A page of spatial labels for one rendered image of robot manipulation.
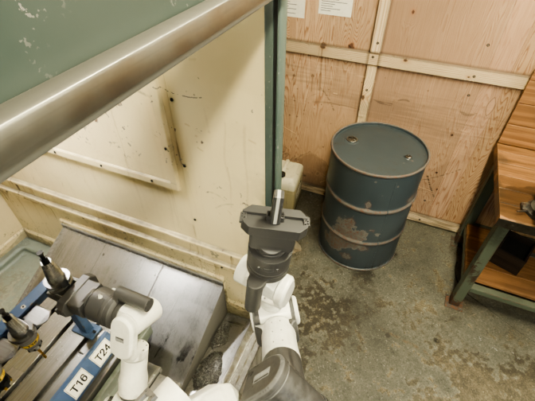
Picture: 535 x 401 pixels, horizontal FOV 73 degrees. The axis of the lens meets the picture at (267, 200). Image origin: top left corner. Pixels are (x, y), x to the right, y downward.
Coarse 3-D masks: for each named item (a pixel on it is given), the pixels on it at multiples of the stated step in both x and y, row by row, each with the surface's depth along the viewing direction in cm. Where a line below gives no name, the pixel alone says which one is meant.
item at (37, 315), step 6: (36, 306) 106; (30, 312) 105; (36, 312) 105; (42, 312) 105; (48, 312) 105; (24, 318) 104; (30, 318) 104; (36, 318) 104; (42, 318) 104; (48, 318) 104; (36, 324) 102; (42, 324) 103
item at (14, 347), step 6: (0, 342) 98; (6, 342) 98; (0, 348) 97; (6, 348) 97; (12, 348) 97; (0, 354) 96; (6, 354) 96; (12, 354) 96; (0, 360) 95; (6, 360) 95
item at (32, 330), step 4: (24, 320) 102; (28, 324) 101; (32, 324) 101; (32, 328) 100; (36, 328) 103; (8, 332) 100; (28, 332) 100; (32, 332) 101; (36, 332) 102; (8, 336) 99; (24, 336) 99; (28, 336) 99; (12, 340) 98; (16, 340) 98; (20, 340) 98; (24, 340) 99; (28, 340) 100; (20, 344) 99; (24, 344) 99
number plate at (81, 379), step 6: (78, 372) 118; (84, 372) 119; (78, 378) 117; (84, 378) 119; (90, 378) 120; (72, 384) 116; (78, 384) 117; (84, 384) 118; (66, 390) 114; (72, 390) 116; (78, 390) 117; (72, 396) 115; (78, 396) 116
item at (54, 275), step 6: (42, 264) 89; (48, 264) 89; (54, 264) 91; (42, 270) 90; (48, 270) 90; (54, 270) 91; (60, 270) 93; (48, 276) 91; (54, 276) 91; (60, 276) 92; (48, 282) 92; (54, 282) 92; (60, 282) 93
